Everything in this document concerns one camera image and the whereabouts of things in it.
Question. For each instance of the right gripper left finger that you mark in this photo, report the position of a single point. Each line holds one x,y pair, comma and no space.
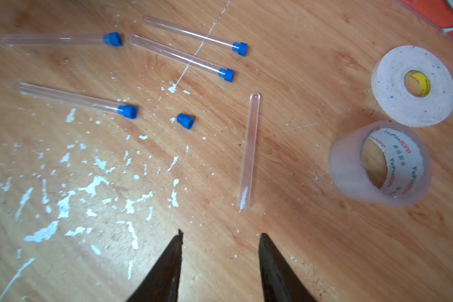
162,281

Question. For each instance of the clear test tube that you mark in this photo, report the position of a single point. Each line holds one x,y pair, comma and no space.
66,97
246,176
188,32
49,40
176,55

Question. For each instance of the white foam tape roll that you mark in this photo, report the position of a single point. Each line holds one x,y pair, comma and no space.
413,86

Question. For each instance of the clear packing tape roll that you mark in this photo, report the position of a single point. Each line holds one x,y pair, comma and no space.
384,163

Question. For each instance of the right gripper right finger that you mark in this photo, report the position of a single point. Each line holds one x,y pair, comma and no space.
279,282

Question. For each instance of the blue stopper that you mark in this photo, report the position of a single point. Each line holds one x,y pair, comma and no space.
240,48
185,121
226,74
128,111
113,39

